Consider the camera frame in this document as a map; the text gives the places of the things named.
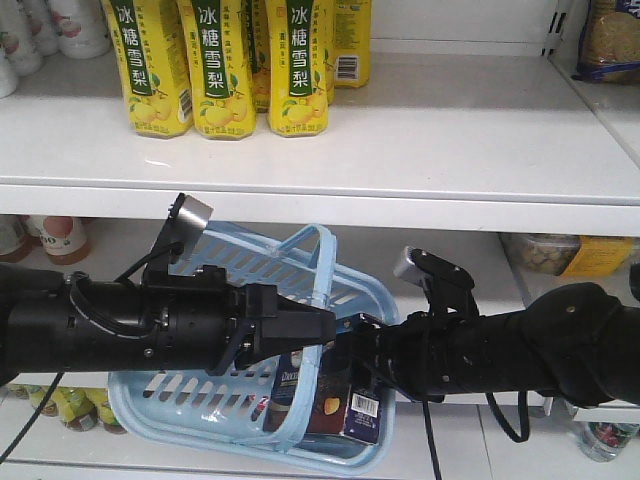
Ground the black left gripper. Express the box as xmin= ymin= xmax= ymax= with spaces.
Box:
xmin=142 ymin=266 xmax=336 ymax=375

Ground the round biscuit packet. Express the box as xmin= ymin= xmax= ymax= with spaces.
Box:
xmin=576 ymin=0 xmax=639 ymax=85

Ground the clear nut tub yellow label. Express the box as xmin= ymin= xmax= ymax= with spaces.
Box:
xmin=499 ymin=233 xmax=639 ymax=277

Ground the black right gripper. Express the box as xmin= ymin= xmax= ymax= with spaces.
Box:
xmin=348 ymin=312 xmax=449 ymax=403

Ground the white store shelving unit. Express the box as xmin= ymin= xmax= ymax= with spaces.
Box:
xmin=0 ymin=39 xmax=640 ymax=480

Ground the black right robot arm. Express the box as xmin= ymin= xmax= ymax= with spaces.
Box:
xmin=350 ymin=282 xmax=639 ymax=407

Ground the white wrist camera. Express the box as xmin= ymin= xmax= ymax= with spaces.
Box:
xmin=167 ymin=193 xmax=213 ymax=264
xmin=393 ymin=245 xmax=476 ymax=321

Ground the light blue plastic basket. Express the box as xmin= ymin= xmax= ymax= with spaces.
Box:
xmin=108 ymin=221 xmax=400 ymax=477

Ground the yellow pear drink bottle middle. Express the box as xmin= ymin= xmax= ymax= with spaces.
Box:
xmin=177 ymin=0 xmax=257 ymax=140

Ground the yellow pear drink bottle rear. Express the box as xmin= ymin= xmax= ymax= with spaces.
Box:
xmin=334 ymin=0 xmax=373 ymax=88

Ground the blue chocolate cookie box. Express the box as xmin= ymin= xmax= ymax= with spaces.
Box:
xmin=263 ymin=313 xmax=383 ymax=445

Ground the peach drink bottle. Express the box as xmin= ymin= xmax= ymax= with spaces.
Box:
xmin=26 ymin=215 xmax=91 ymax=265

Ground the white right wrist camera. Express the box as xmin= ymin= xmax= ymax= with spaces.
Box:
xmin=393 ymin=245 xmax=476 ymax=321

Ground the yellow pear drink bottle left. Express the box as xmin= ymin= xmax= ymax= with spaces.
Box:
xmin=101 ymin=0 xmax=193 ymax=139

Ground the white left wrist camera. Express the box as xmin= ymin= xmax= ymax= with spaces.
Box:
xmin=167 ymin=193 xmax=213 ymax=264

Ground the yellow pear drink bottle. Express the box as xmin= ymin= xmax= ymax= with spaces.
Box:
xmin=334 ymin=0 xmax=373 ymax=88
xmin=177 ymin=0 xmax=257 ymax=140
xmin=101 ymin=0 xmax=193 ymax=139
xmin=266 ymin=0 xmax=329 ymax=138

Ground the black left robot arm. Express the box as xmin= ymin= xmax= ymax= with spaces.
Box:
xmin=1 ymin=264 xmax=336 ymax=383

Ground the yellow pear drink bottle right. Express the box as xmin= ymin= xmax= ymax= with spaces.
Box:
xmin=266 ymin=0 xmax=329 ymax=138

